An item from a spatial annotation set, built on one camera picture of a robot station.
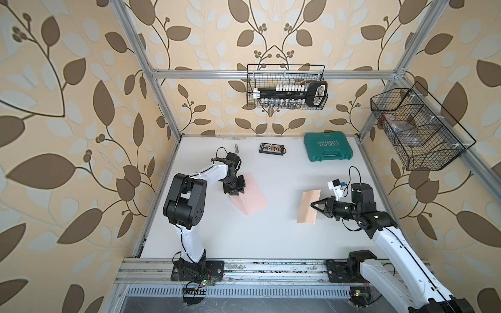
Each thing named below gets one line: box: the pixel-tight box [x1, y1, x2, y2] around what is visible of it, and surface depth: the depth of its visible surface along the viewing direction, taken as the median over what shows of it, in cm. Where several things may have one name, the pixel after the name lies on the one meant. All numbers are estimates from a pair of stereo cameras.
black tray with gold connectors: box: [258, 142, 287, 156], surface depth 114 cm
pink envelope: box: [229, 172, 270, 216], surface depth 96 cm
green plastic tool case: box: [303, 131, 353, 163], surface depth 113 cm
